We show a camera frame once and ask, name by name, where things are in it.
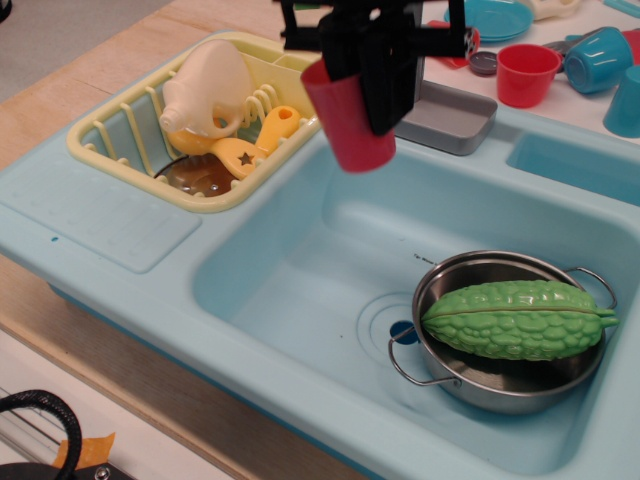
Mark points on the teal cup lying sideways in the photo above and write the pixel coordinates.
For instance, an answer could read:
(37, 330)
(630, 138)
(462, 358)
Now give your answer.
(597, 63)

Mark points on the cream toy item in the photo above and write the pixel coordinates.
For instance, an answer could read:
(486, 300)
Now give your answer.
(544, 9)

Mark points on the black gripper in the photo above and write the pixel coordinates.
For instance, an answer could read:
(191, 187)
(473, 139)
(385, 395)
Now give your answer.
(389, 33)

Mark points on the red upright cup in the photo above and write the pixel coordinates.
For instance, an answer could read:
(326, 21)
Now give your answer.
(525, 73)

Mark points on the dark grey small lid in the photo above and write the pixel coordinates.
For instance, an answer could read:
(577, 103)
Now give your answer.
(483, 63)

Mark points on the green toy bitter gourd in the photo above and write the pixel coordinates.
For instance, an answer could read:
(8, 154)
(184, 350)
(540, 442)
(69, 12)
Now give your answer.
(529, 320)

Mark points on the glass pot lid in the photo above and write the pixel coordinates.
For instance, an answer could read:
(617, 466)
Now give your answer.
(204, 175)

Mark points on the red cup lying sideways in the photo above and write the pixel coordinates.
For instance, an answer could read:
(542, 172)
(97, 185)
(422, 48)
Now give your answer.
(473, 43)

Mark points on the yellow star spatula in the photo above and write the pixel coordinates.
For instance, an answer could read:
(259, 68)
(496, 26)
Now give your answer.
(238, 156)

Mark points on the pale yellow dish rack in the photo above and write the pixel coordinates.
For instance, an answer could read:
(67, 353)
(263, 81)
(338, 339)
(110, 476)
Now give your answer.
(124, 138)

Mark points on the teal cup at edge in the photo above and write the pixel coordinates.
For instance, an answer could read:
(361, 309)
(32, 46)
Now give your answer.
(622, 117)

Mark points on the grey toy faucet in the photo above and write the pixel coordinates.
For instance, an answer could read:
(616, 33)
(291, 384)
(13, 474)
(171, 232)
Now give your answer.
(445, 118)

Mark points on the light blue toy sink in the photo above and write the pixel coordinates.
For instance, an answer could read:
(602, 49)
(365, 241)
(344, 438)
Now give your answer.
(288, 299)

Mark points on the steel pot with handles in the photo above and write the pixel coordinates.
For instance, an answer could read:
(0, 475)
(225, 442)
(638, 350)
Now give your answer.
(511, 387)

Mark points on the orange tape piece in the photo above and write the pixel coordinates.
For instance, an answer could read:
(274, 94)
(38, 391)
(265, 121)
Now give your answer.
(94, 451)

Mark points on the teal plates stack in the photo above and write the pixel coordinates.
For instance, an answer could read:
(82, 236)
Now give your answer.
(498, 21)

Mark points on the black device base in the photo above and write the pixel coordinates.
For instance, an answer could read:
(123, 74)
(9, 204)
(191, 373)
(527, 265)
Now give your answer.
(48, 472)

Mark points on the red plastic cup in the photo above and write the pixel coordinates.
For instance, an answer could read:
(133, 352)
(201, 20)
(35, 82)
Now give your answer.
(340, 107)

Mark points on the cream toy pitcher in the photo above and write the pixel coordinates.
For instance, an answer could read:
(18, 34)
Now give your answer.
(208, 92)

